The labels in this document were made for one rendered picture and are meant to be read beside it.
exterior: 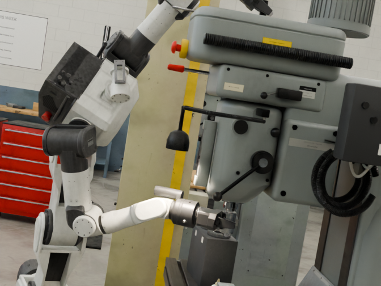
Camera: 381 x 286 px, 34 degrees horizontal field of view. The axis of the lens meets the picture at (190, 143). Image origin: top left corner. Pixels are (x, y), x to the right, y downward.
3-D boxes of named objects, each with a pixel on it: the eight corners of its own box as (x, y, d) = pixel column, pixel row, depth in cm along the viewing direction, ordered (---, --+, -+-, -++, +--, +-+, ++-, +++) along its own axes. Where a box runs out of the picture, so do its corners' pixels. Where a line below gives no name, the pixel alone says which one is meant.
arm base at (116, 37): (93, 58, 230) (104, 55, 220) (111, 31, 233) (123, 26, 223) (124, 83, 236) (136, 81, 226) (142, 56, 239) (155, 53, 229)
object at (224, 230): (218, 229, 205) (221, 211, 204) (232, 231, 205) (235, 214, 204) (219, 232, 200) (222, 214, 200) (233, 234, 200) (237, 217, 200)
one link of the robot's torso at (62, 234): (34, 240, 252) (47, 126, 252) (76, 242, 259) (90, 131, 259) (41, 248, 238) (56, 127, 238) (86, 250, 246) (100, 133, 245)
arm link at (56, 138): (49, 172, 205) (44, 132, 201) (60, 163, 213) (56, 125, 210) (81, 173, 202) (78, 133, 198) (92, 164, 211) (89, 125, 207)
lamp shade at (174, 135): (161, 146, 197) (164, 127, 196) (181, 148, 200) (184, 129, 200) (172, 150, 191) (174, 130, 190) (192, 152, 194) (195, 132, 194)
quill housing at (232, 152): (208, 201, 190) (225, 97, 187) (200, 189, 211) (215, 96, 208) (269, 209, 193) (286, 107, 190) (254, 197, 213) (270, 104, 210)
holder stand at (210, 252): (199, 287, 228) (207, 234, 227) (185, 268, 250) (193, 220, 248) (230, 290, 231) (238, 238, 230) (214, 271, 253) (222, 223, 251)
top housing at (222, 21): (190, 57, 182) (198, 2, 181) (181, 59, 208) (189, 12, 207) (342, 83, 188) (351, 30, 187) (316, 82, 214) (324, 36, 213)
